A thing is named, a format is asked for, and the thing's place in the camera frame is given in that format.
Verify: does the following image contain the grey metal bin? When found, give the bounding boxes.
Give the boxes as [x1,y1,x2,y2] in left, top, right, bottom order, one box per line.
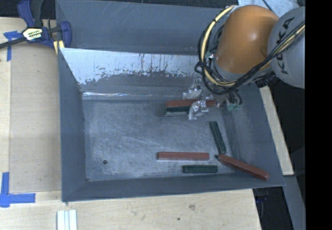
[54,0,286,203]

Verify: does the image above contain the dark green flat block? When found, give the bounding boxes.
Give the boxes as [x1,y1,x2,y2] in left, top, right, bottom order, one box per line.
[209,121,228,155]
[164,106,191,118]
[182,164,219,175]

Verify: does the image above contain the red-brown flat block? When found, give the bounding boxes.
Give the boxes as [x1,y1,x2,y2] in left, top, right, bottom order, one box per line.
[214,153,271,181]
[165,98,217,109]
[156,151,210,162]

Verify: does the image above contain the black cylinder on white bracket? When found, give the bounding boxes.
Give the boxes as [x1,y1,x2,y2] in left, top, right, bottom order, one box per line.
[255,73,277,89]

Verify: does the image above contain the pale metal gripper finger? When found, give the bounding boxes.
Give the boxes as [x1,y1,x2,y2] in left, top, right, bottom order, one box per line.
[182,78,204,100]
[187,100,210,121]

